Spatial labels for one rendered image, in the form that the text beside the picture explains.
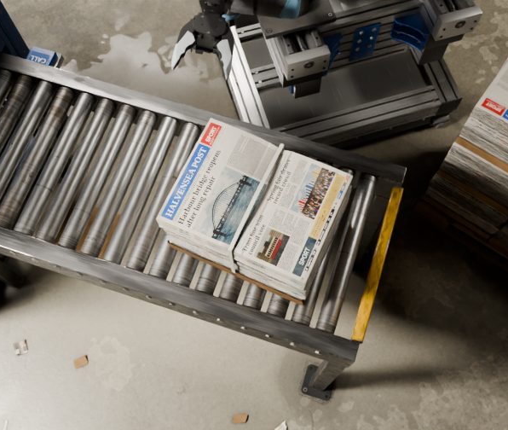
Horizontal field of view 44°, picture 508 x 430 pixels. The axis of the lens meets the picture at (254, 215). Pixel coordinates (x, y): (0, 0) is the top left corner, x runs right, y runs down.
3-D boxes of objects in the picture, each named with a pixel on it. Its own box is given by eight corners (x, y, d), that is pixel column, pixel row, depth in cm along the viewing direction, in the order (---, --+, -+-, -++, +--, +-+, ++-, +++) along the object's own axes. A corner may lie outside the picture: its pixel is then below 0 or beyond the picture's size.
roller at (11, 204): (79, 95, 186) (75, 85, 181) (9, 236, 170) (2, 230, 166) (64, 90, 187) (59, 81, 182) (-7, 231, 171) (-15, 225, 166)
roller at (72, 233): (140, 112, 184) (137, 103, 179) (75, 258, 168) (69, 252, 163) (124, 107, 184) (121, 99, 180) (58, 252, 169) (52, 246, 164)
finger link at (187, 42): (173, 81, 136) (199, 53, 139) (173, 66, 131) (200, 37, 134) (162, 72, 136) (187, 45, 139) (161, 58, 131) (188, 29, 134)
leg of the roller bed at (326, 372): (328, 377, 229) (353, 348, 165) (324, 392, 227) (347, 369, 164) (313, 372, 230) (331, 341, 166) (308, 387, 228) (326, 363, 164)
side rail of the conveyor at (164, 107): (398, 183, 182) (406, 165, 171) (394, 200, 180) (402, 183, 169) (-14, 65, 199) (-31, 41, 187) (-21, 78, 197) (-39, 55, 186)
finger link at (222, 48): (237, 88, 137) (224, 53, 140) (239, 73, 132) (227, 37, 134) (223, 91, 137) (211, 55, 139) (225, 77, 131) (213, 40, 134)
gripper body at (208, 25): (222, 61, 141) (231, 17, 145) (224, 38, 133) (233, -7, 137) (188, 54, 141) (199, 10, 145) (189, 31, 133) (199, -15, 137)
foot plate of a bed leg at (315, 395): (341, 368, 230) (341, 368, 229) (331, 408, 225) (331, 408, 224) (306, 357, 232) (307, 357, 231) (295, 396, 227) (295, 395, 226)
